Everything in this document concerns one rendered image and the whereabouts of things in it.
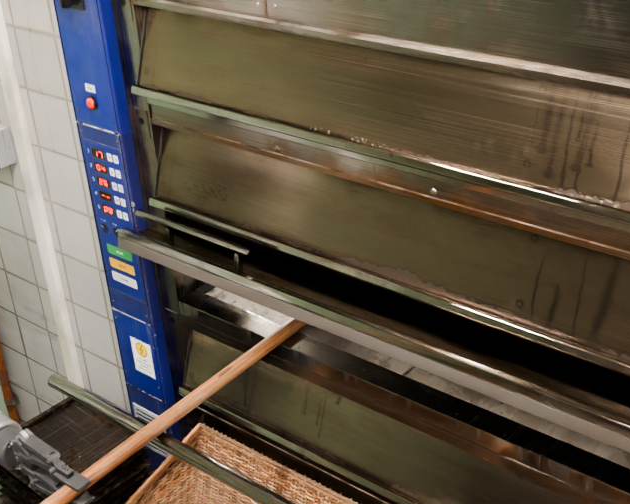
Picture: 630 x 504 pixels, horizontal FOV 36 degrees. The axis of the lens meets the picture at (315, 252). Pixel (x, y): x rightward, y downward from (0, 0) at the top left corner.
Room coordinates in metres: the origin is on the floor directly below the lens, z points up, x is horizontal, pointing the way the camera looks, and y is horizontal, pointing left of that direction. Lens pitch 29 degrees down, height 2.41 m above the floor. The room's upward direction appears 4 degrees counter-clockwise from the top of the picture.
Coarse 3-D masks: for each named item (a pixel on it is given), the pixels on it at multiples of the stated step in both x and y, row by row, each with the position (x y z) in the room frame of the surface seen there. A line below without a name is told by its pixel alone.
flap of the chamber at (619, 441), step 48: (192, 240) 1.88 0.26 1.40; (240, 240) 1.89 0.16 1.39; (240, 288) 1.64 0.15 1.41; (288, 288) 1.64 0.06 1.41; (336, 288) 1.65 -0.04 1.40; (432, 336) 1.45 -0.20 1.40; (480, 336) 1.45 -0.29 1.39; (480, 384) 1.29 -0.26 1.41; (576, 384) 1.29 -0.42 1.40; (624, 384) 1.29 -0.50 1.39
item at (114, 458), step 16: (272, 336) 1.77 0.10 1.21; (288, 336) 1.79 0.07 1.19; (256, 352) 1.72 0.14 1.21; (224, 368) 1.66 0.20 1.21; (240, 368) 1.67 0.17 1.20; (208, 384) 1.61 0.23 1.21; (224, 384) 1.63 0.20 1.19; (192, 400) 1.57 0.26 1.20; (160, 416) 1.52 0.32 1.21; (176, 416) 1.53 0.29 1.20; (144, 432) 1.48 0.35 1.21; (160, 432) 1.49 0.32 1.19; (128, 448) 1.44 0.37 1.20; (96, 464) 1.39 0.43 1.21; (112, 464) 1.40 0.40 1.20; (96, 480) 1.37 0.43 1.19; (64, 496) 1.32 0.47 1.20
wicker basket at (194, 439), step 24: (192, 432) 1.91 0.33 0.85; (216, 432) 1.89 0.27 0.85; (168, 456) 1.85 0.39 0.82; (216, 456) 1.87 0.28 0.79; (264, 456) 1.79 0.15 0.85; (168, 480) 1.84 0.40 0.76; (192, 480) 1.89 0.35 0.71; (264, 480) 1.77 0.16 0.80; (288, 480) 1.73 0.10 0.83; (312, 480) 1.70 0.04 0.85
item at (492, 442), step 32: (224, 320) 1.89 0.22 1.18; (256, 320) 1.88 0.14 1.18; (288, 352) 1.76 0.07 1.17; (320, 352) 1.74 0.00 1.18; (352, 384) 1.65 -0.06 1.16; (384, 384) 1.61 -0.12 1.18; (416, 384) 1.60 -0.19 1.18; (416, 416) 1.55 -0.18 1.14; (448, 416) 1.50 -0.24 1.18; (480, 416) 1.49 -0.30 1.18; (512, 448) 1.41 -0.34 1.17; (544, 448) 1.39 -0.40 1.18; (576, 448) 1.38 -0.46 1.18; (576, 480) 1.32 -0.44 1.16; (608, 480) 1.29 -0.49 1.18
